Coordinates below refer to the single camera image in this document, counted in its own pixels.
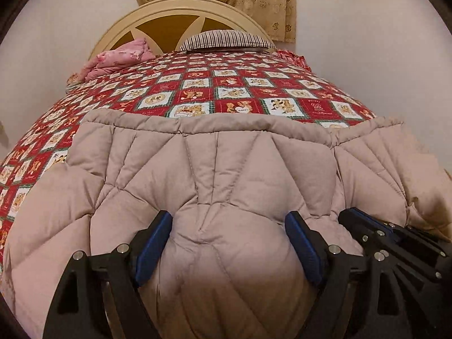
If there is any red printed patchwork bedspread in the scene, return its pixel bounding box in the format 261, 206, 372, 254
0, 50, 377, 255

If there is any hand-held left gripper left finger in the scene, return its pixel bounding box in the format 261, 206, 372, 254
44, 210, 173, 339

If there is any pink floral blanket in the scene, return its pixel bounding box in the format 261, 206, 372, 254
79, 37, 156, 82

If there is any beige patterned window curtain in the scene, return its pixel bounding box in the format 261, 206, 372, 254
133, 0, 297, 43

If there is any red crumpled cloth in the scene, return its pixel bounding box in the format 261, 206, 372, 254
275, 49, 313, 73

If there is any striped pillow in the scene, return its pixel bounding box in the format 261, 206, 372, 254
180, 30, 278, 53

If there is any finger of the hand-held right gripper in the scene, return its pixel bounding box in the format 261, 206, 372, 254
338, 209, 389, 255
353, 208, 407, 234

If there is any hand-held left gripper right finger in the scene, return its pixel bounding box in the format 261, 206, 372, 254
284, 211, 403, 339

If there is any beige quilted puffer jacket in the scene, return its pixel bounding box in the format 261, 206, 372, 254
0, 109, 452, 339

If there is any cream wooden headboard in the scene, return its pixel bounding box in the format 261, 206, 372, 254
88, 0, 278, 62

